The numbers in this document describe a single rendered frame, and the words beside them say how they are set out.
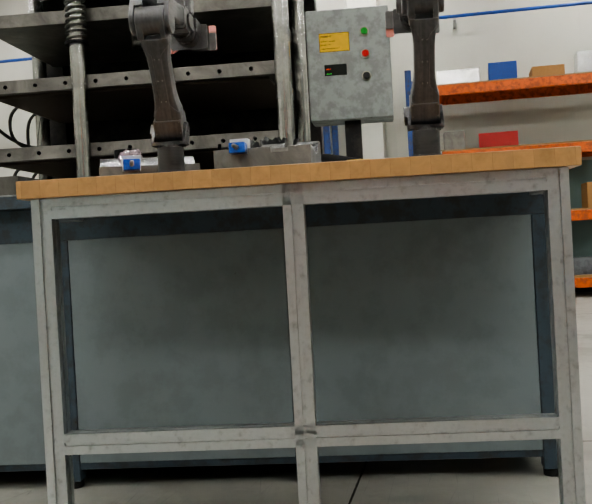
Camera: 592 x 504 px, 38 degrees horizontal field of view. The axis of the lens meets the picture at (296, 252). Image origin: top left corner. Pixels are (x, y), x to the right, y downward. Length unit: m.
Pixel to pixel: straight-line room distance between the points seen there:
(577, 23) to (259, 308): 7.31
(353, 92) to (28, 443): 1.64
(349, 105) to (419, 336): 1.17
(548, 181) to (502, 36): 7.35
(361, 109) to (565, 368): 1.57
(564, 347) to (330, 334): 0.66
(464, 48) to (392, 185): 7.35
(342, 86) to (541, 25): 6.16
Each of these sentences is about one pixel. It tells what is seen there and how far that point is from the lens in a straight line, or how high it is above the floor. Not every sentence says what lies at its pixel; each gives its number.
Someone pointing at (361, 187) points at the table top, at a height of 0.74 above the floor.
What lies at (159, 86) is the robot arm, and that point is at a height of 1.01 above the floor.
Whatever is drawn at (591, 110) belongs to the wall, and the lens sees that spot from 9.15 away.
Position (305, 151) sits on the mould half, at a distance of 2.31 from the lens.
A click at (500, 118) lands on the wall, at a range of 9.06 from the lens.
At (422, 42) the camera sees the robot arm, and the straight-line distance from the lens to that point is 1.99.
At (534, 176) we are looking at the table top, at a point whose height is 0.74.
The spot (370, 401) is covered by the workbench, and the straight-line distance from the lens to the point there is 2.31.
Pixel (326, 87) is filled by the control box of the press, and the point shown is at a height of 1.19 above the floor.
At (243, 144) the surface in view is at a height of 0.90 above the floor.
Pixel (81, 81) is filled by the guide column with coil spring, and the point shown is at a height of 1.26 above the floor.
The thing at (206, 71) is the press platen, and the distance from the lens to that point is 3.22.
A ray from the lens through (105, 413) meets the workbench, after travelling 2.44.
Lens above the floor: 0.63
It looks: 1 degrees down
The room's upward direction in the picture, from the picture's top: 3 degrees counter-clockwise
